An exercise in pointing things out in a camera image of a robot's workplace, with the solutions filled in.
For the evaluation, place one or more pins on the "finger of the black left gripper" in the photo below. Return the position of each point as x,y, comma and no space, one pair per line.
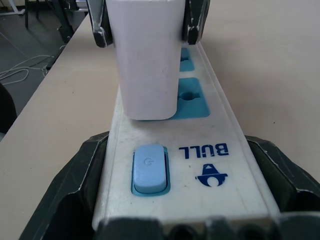
100,27
193,25

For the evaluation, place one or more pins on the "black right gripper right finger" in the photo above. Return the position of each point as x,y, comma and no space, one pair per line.
282,175

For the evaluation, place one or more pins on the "black metal table frame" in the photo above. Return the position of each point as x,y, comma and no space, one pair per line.
66,22

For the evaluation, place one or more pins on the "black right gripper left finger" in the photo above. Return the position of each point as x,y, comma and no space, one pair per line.
65,185

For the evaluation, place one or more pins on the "white desk leg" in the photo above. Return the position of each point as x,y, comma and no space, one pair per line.
16,6

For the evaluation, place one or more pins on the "white power strip blue sockets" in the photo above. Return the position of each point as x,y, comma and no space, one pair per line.
200,160

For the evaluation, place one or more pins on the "white charger block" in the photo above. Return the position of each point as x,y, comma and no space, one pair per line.
146,62

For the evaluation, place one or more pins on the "black rounded chair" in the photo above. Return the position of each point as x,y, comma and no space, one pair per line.
6,110

